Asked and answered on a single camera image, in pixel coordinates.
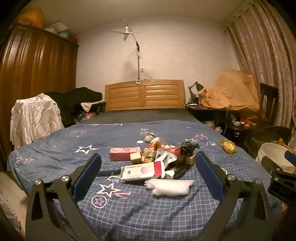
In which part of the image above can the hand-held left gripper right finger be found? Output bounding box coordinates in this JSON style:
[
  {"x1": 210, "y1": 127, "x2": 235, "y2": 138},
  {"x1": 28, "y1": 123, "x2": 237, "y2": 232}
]
[{"x1": 195, "y1": 151, "x2": 271, "y2": 241}]

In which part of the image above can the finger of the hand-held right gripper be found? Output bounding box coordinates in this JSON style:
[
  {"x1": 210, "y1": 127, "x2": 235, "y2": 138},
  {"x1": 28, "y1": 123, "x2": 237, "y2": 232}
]
[
  {"x1": 261, "y1": 156, "x2": 296, "y2": 178},
  {"x1": 284, "y1": 150, "x2": 296, "y2": 167}
]

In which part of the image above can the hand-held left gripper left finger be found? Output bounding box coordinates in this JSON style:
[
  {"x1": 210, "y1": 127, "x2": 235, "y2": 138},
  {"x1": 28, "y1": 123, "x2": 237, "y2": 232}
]
[{"x1": 25, "y1": 152, "x2": 102, "y2": 241}]

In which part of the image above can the white plastic bucket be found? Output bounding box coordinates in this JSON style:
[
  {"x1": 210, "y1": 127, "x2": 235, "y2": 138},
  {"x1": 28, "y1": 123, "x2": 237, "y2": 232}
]
[{"x1": 255, "y1": 142, "x2": 296, "y2": 174}]

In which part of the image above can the black glossy packet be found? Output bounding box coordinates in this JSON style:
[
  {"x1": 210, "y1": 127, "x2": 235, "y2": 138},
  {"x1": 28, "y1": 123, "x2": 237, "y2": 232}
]
[{"x1": 165, "y1": 166, "x2": 188, "y2": 180}]

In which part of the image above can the black plaid cloth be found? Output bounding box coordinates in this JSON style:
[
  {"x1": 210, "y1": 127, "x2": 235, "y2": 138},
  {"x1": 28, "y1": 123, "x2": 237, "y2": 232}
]
[{"x1": 180, "y1": 141, "x2": 200, "y2": 156}]

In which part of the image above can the clear plastic bag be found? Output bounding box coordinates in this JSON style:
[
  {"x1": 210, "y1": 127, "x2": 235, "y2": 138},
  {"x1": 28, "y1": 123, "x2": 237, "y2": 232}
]
[{"x1": 143, "y1": 178, "x2": 194, "y2": 197}]

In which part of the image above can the crushed orange paper cup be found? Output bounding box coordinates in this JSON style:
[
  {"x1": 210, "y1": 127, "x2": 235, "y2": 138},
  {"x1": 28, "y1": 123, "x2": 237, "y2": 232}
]
[{"x1": 148, "y1": 137, "x2": 166, "y2": 150}]

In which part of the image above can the clamp-on phone holder arm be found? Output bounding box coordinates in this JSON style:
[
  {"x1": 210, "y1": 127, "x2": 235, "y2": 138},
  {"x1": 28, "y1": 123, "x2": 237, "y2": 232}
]
[{"x1": 132, "y1": 32, "x2": 142, "y2": 85}]

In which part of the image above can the light wooden chair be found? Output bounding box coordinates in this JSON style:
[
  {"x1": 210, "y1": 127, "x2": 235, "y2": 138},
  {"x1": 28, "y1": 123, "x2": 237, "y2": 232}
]
[{"x1": 277, "y1": 138, "x2": 296, "y2": 153}]

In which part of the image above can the dark wicker chair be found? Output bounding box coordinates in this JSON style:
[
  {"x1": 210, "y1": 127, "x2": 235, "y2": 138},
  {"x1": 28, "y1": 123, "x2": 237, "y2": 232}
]
[{"x1": 253, "y1": 126, "x2": 292, "y2": 149}]

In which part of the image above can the yellow snack packet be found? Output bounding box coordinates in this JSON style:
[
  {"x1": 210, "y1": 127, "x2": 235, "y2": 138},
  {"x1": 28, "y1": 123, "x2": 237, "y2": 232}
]
[{"x1": 219, "y1": 138, "x2": 238, "y2": 154}]

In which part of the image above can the pink carton box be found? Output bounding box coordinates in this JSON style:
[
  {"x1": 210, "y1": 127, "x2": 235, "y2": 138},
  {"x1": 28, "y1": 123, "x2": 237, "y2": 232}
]
[{"x1": 109, "y1": 146, "x2": 142, "y2": 161}]

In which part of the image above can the white crumpled wrapper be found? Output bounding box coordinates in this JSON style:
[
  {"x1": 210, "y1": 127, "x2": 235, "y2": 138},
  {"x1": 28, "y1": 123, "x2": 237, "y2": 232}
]
[{"x1": 155, "y1": 148, "x2": 178, "y2": 167}]

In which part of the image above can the white and pink flat box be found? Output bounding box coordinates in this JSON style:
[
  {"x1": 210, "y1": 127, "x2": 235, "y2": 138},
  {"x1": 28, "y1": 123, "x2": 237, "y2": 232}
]
[{"x1": 121, "y1": 161, "x2": 166, "y2": 182}]

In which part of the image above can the pink patterned bag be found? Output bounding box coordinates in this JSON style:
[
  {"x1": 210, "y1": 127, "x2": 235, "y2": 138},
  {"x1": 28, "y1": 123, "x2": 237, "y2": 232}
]
[{"x1": 75, "y1": 112, "x2": 96, "y2": 122}]

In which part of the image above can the dark wooden desk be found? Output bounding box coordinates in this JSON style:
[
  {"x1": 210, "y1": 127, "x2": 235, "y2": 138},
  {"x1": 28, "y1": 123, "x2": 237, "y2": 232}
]
[{"x1": 186, "y1": 103, "x2": 262, "y2": 126}]

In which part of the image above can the dark wooden chair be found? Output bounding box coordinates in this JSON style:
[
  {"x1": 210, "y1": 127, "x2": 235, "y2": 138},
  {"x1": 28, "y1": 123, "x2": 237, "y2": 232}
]
[{"x1": 259, "y1": 83, "x2": 279, "y2": 123}]

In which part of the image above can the black bag pile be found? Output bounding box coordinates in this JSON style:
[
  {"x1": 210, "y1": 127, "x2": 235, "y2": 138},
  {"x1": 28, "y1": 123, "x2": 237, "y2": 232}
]
[{"x1": 45, "y1": 87, "x2": 103, "y2": 127}]

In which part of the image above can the white crinkled cloth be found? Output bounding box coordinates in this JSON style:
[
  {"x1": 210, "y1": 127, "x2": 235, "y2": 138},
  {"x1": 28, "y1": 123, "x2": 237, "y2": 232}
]
[{"x1": 10, "y1": 93, "x2": 65, "y2": 150}]

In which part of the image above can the dark grey bed sheet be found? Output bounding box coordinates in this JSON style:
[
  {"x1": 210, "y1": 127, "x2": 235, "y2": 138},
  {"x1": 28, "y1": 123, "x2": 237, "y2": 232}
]
[{"x1": 85, "y1": 108, "x2": 200, "y2": 126}]

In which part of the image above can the orange cloth cover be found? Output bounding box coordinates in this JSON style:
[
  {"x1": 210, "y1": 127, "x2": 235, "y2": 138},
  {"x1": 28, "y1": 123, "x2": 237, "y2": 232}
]
[{"x1": 199, "y1": 70, "x2": 260, "y2": 111}]

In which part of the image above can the wooden headboard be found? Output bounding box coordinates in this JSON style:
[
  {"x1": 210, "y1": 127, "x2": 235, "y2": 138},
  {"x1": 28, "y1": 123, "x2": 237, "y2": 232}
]
[{"x1": 105, "y1": 79, "x2": 186, "y2": 112}]

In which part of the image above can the black desk lamp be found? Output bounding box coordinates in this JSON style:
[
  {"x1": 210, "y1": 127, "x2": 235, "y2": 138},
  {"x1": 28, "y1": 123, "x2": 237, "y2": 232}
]
[{"x1": 188, "y1": 82, "x2": 204, "y2": 105}]

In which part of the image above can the patterned curtain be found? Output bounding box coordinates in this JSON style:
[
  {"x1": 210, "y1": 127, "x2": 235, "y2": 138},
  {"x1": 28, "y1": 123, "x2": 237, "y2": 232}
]
[{"x1": 223, "y1": 0, "x2": 296, "y2": 149}]

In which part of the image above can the brown wooden wardrobe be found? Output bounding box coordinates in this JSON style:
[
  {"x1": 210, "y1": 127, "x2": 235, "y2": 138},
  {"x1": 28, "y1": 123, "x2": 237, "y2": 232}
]
[{"x1": 0, "y1": 23, "x2": 79, "y2": 158}]

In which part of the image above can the white ceiling fan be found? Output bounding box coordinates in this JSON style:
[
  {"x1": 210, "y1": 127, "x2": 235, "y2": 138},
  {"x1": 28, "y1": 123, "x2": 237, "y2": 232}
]
[{"x1": 112, "y1": 25, "x2": 142, "y2": 41}]

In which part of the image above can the white plastic bag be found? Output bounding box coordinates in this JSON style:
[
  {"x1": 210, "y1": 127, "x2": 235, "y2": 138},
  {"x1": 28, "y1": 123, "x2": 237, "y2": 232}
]
[{"x1": 44, "y1": 22, "x2": 68, "y2": 35}]

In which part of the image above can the orange plastic bag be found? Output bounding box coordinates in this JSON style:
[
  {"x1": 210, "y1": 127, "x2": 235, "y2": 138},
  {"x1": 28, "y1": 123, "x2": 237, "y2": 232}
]
[{"x1": 16, "y1": 7, "x2": 44, "y2": 29}]

